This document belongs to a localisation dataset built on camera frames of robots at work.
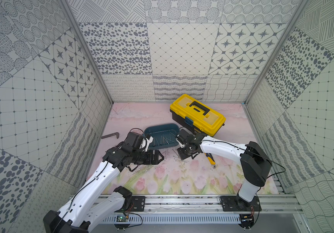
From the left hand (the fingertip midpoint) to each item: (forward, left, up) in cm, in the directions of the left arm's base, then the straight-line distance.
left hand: (157, 155), depth 72 cm
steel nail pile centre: (+3, -10, -6) cm, 12 cm away
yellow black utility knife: (+6, -32, -18) cm, 37 cm away
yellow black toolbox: (+28, -23, -1) cm, 36 cm away
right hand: (+7, -14, -14) cm, 21 cm away
